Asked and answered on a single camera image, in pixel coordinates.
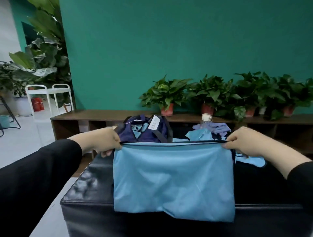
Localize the person's left hand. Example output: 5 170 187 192
90 127 123 158

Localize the person's right hand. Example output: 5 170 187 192
222 126 269 158

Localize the navy blue bag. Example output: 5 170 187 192
115 115 174 144

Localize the purple cloth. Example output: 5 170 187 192
193 122 231 137

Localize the person's right forearm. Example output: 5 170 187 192
259 141 313 208

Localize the person's left forearm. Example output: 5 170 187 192
0 131 106 237

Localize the wooden shelf cabinet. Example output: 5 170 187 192
50 110 313 177

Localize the green plant in white pot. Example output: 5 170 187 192
230 71 276 120

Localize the black leather bench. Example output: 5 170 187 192
60 151 313 237

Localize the green plant in red pot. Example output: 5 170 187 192
186 74 236 116
271 74 313 119
139 77 192 117

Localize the white wheeled cart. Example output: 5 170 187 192
25 84 75 118

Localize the wooden top black stool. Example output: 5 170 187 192
0 95 21 137

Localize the teal bucket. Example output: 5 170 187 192
0 115 11 129

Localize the white metal rack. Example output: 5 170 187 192
9 0 74 85

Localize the small plant in white pot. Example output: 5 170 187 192
0 61 35 116

